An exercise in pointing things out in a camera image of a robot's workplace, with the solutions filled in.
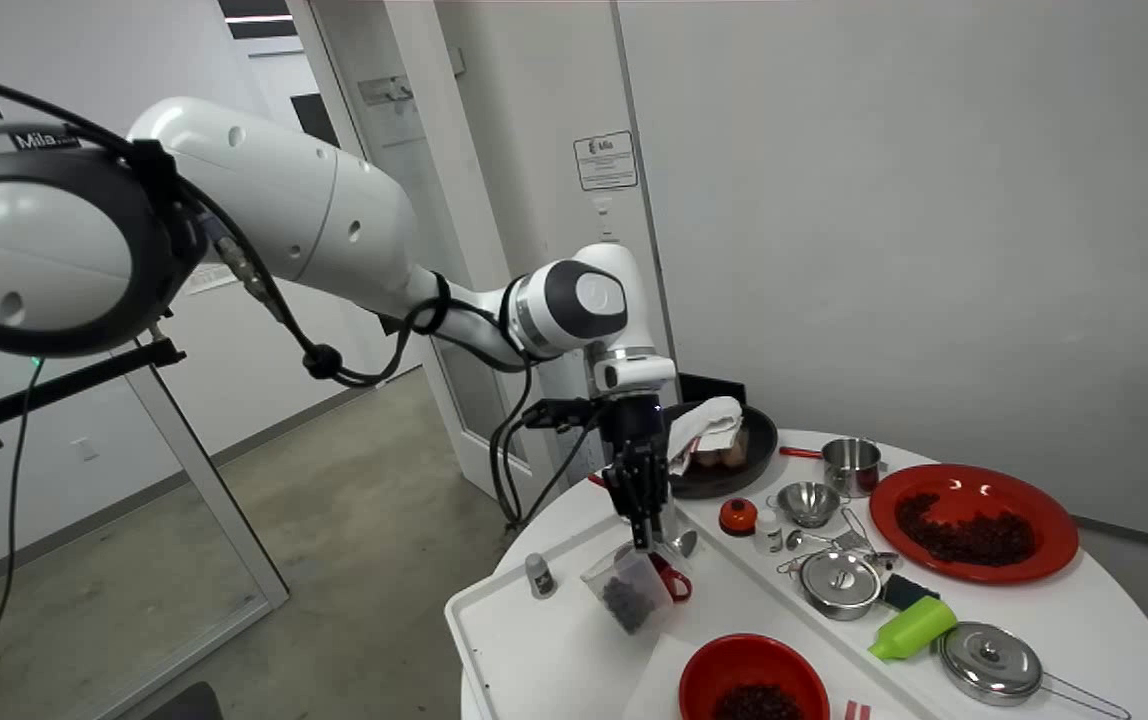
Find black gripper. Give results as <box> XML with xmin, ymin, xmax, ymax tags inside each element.
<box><xmin>602</xmin><ymin>397</ymin><xmax>670</xmax><ymax>548</ymax></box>

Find clear plastic measuring jug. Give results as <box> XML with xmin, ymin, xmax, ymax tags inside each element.
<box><xmin>584</xmin><ymin>545</ymin><xmax>670</xmax><ymax>636</ymax></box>

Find red plastic jug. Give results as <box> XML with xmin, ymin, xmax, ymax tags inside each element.
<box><xmin>648</xmin><ymin>550</ymin><xmax>692</xmax><ymax>602</ymax></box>

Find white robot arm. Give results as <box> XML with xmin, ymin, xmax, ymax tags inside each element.
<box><xmin>0</xmin><ymin>97</ymin><xmax>675</xmax><ymax>540</ymax></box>

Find red jug lid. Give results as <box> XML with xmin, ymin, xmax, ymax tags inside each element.
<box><xmin>719</xmin><ymin>495</ymin><xmax>762</xmax><ymax>534</ymax></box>

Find small steel bowl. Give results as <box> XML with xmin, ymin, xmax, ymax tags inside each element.
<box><xmin>776</xmin><ymin>483</ymin><xmax>838</xmax><ymax>526</ymax></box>

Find red plastic bowl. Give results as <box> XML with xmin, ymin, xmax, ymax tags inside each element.
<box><xmin>675</xmin><ymin>632</ymin><xmax>830</xmax><ymax>720</ymax></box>

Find black frying pan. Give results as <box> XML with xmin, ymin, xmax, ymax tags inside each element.
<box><xmin>671</xmin><ymin>408</ymin><xmax>776</xmax><ymax>501</ymax></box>

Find small steel shaker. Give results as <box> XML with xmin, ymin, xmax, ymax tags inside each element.
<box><xmin>523</xmin><ymin>550</ymin><xmax>559</xmax><ymax>599</ymax></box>

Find small steel saucepan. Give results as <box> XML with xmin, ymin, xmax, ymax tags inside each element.
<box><xmin>799</xmin><ymin>434</ymin><xmax>883</xmax><ymax>495</ymax></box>

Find red chopsticks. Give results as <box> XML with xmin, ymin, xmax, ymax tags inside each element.
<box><xmin>841</xmin><ymin>699</ymin><xmax>874</xmax><ymax>720</ymax></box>

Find round white table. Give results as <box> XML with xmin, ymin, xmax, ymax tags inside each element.
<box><xmin>446</xmin><ymin>479</ymin><xmax>1148</xmax><ymax>720</ymax></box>

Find green plastic bottle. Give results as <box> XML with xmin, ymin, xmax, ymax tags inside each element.
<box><xmin>867</xmin><ymin>577</ymin><xmax>958</xmax><ymax>661</ymax></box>

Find red plate with beans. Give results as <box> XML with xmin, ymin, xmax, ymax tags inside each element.
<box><xmin>867</xmin><ymin>462</ymin><xmax>1082</xmax><ymax>583</ymax></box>

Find steel pot lid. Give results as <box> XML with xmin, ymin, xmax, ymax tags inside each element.
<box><xmin>937</xmin><ymin>619</ymin><xmax>1132</xmax><ymax>720</ymax></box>

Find wall notice sign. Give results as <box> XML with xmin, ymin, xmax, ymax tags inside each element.
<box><xmin>571</xmin><ymin>133</ymin><xmax>640</xmax><ymax>191</ymax></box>

